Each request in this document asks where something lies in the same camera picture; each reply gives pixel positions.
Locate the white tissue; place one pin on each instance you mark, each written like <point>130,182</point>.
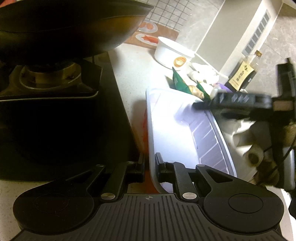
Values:
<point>207,74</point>

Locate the cartoon chef wall sticker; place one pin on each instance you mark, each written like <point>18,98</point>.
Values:
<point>166,19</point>

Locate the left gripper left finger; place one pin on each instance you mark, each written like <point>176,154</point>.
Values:
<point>137,170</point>

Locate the soy sauce bottle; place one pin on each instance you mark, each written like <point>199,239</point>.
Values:
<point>244,72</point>

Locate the grey wall outlet strip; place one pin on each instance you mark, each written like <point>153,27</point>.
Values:
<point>257,34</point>

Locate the pink purple sponge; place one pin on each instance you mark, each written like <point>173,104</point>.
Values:
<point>221,86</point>

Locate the red foil food tray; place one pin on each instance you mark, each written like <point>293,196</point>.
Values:
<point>182,134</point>

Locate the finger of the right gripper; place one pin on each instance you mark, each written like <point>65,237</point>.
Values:
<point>225,100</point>

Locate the black wok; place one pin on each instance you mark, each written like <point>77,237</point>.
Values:
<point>66,30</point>

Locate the green snack packet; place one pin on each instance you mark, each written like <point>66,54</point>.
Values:
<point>206,96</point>
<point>179,83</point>

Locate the garlic bulb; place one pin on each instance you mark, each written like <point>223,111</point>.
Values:
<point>194,76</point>

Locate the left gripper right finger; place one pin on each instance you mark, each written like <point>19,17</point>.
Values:
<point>164,170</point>

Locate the ginger root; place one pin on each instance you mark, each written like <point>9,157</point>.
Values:
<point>196,91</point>

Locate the black gas stove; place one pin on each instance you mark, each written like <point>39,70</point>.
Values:
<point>51,135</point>

